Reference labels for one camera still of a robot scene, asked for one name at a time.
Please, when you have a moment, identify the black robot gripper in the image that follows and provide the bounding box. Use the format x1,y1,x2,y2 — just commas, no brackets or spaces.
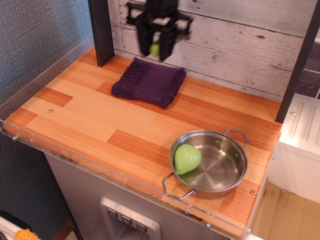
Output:
126,0,193,62

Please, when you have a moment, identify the green handled grey spatula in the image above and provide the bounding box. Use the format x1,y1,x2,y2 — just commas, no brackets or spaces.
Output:
149,39,160,57

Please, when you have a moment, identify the purple folded towel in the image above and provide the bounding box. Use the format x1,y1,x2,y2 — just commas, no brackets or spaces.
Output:
111,58,187,109

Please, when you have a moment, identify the green toy pear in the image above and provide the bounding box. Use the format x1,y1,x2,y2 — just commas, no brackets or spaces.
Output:
174,144,202,175

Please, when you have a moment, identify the stainless steel pot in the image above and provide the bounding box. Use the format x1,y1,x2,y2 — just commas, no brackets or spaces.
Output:
162,129,249,201

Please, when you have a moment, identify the clear acrylic guard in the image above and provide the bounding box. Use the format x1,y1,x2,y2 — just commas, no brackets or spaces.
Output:
2,46,281,240

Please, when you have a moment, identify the grey toy fridge cabinet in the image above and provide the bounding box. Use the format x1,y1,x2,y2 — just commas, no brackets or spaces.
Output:
45,154,227,240

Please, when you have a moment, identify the silver dispenser button panel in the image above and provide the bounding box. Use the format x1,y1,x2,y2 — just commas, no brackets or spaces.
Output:
100,196,162,240

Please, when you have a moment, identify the white toy sink unit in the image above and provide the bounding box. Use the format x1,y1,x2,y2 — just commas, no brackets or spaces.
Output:
267,94,320,203

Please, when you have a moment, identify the orange object at corner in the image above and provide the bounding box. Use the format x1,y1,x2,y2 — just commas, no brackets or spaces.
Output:
13,229,39,240

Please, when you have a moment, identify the dark left shelf post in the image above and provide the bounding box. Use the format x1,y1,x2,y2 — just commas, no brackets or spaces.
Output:
88,0,115,67

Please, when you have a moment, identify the dark shelf post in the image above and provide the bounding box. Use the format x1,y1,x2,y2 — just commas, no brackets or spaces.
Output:
88,0,115,67
275,0,320,124

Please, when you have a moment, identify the dark right shelf post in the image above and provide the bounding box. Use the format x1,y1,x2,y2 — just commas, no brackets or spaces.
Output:
275,0,320,124

